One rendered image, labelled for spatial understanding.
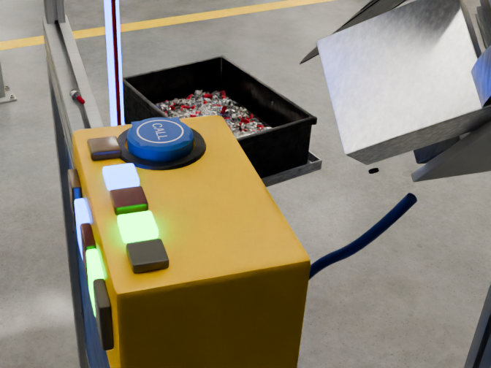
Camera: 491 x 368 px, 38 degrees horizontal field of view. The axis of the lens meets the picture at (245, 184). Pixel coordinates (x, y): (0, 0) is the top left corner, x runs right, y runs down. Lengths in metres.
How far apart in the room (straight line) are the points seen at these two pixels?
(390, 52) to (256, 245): 0.42
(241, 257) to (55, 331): 1.52
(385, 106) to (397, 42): 0.07
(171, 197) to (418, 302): 1.64
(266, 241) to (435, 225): 1.94
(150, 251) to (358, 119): 0.43
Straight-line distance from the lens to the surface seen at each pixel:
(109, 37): 0.67
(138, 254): 0.35
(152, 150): 0.42
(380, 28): 0.76
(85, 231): 0.40
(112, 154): 0.43
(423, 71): 0.74
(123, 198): 0.39
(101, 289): 0.36
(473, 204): 2.44
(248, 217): 0.38
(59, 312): 1.91
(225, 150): 0.44
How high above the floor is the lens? 1.30
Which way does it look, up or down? 33 degrees down
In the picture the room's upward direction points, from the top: 4 degrees clockwise
